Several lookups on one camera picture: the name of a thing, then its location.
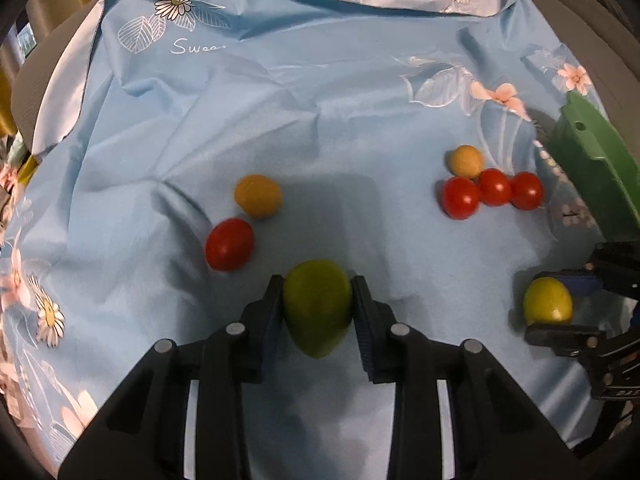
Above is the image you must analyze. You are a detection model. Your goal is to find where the green mango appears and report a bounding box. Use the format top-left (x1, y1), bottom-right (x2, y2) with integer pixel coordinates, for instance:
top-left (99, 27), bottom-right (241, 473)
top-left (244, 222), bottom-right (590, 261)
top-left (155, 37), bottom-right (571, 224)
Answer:
top-left (282, 259), bottom-right (353, 359)

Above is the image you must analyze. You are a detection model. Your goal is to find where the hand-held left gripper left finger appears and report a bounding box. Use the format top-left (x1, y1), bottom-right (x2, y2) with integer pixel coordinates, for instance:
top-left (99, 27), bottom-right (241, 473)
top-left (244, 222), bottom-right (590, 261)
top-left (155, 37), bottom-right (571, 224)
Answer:
top-left (57, 274), bottom-right (286, 480)

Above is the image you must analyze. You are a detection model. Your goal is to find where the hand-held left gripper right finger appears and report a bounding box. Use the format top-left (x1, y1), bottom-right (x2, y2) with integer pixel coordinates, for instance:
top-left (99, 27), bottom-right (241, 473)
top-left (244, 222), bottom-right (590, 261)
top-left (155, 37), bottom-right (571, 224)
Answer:
top-left (350, 274), bottom-right (583, 480)

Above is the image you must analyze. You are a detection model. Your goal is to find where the grey floral cloth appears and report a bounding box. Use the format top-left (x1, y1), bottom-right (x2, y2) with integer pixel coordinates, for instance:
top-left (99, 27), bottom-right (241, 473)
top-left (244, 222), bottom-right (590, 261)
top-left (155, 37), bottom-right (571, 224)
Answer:
top-left (0, 130), bottom-right (38, 206)

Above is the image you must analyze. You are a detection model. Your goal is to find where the small orange tomato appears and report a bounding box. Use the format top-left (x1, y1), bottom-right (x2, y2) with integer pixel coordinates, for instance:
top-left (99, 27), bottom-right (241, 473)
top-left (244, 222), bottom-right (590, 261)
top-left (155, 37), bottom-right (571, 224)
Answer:
top-left (446, 145), bottom-right (485, 179)

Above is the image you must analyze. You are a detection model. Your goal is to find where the yellow-green lemon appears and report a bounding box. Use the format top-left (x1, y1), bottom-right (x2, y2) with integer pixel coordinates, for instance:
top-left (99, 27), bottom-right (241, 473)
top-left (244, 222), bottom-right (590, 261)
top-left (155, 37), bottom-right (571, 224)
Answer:
top-left (523, 277), bottom-right (573, 326)

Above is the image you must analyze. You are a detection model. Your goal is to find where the green box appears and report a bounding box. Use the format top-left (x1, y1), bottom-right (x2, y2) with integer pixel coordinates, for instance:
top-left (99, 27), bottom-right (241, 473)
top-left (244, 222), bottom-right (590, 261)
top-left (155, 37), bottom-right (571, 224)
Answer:
top-left (547, 91), bottom-right (640, 241)

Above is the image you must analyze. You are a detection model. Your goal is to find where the light blue floral cloth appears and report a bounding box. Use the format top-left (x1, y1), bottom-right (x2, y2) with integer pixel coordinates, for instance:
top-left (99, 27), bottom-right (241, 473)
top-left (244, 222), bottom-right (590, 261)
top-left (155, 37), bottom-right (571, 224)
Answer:
top-left (0, 0), bottom-right (638, 480)

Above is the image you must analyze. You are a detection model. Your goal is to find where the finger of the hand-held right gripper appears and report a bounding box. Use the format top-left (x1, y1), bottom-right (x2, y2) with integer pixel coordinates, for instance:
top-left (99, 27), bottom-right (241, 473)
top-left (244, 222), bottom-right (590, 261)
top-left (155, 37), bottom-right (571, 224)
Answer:
top-left (523, 323), bottom-right (608, 361)
top-left (537, 241), bottom-right (640, 302)

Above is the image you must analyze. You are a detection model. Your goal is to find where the red tomato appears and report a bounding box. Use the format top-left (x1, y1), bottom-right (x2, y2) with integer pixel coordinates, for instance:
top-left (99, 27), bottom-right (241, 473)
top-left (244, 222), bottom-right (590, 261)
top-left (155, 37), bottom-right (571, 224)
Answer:
top-left (479, 168), bottom-right (513, 207)
top-left (205, 217), bottom-right (256, 272)
top-left (441, 176), bottom-right (482, 220)
top-left (510, 171), bottom-right (544, 210)

